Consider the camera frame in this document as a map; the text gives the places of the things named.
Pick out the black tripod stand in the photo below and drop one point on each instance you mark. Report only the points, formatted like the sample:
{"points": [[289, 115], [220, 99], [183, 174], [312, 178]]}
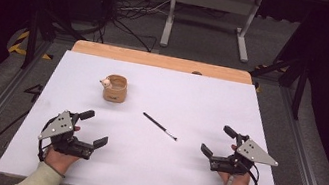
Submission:
{"points": [[34, 33], [300, 88]]}

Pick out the white table cover sheet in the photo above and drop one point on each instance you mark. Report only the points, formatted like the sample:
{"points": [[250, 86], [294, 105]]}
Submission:
{"points": [[156, 169]]}

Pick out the wooden table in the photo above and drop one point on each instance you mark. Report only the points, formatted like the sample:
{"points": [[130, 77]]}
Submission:
{"points": [[157, 60]]}

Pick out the yellow and black floor tape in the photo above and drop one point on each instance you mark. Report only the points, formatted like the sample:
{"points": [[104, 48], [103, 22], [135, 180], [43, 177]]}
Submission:
{"points": [[20, 43]]}

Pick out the person's right hand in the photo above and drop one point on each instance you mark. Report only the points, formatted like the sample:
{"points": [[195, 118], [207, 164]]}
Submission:
{"points": [[237, 182]]}

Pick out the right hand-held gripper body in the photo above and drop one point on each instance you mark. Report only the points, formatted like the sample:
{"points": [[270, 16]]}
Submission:
{"points": [[255, 153]]}

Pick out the person's left hand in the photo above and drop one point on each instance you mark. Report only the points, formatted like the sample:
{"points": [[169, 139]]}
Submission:
{"points": [[59, 161]]}

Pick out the thin black pen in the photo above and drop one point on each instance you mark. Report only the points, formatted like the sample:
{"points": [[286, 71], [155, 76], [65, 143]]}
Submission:
{"points": [[155, 122]]}

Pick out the tan cup with bear figure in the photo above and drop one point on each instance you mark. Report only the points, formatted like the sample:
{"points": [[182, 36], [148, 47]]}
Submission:
{"points": [[115, 92]]}

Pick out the white metal frame desk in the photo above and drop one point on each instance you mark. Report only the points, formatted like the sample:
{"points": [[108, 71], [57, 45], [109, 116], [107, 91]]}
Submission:
{"points": [[215, 1]]}

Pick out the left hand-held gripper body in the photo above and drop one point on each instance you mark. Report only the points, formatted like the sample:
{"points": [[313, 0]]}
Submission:
{"points": [[60, 126]]}

